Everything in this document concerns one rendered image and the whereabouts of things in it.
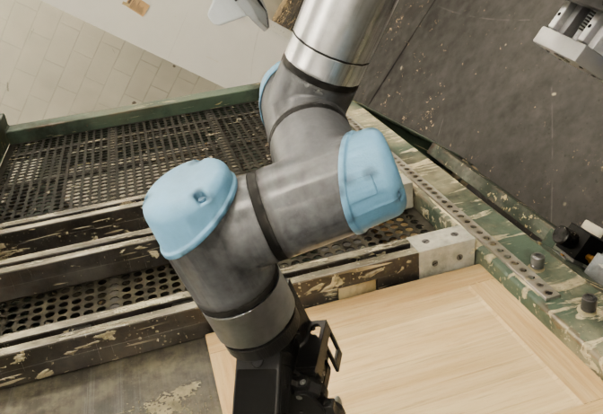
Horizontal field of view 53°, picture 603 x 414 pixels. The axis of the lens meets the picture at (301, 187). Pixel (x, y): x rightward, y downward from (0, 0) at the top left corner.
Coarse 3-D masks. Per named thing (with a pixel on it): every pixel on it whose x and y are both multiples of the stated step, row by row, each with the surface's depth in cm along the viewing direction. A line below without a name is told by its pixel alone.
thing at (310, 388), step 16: (304, 320) 58; (320, 320) 59; (288, 336) 51; (304, 336) 58; (320, 336) 58; (240, 352) 51; (256, 352) 50; (272, 352) 51; (304, 352) 57; (320, 352) 56; (336, 352) 61; (304, 368) 55; (320, 368) 56; (336, 368) 60; (304, 384) 54; (320, 384) 55; (304, 400) 54
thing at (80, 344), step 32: (352, 256) 120; (384, 256) 119; (416, 256) 119; (448, 256) 121; (320, 288) 116; (96, 320) 109; (128, 320) 108; (160, 320) 109; (192, 320) 111; (0, 352) 103; (32, 352) 104; (64, 352) 106; (96, 352) 108; (128, 352) 109; (0, 384) 105
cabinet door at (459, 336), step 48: (384, 288) 118; (432, 288) 117; (480, 288) 115; (336, 336) 107; (384, 336) 106; (432, 336) 105; (480, 336) 104; (528, 336) 102; (336, 384) 97; (384, 384) 96; (432, 384) 95; (480, 384) 94; (528, 384) 93; (576, 384) 92
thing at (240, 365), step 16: (288, 352) 54; (240, 368) 53; (256, 368) 53; (272, 368) 52; (288, 368) 53; (240, 384) 53; (256, 384) 52; (272, 384) 51; (288, 384) 53; (240, 400) 52; (256, 400) 51; (272, 400) 51; (288, 400) 52
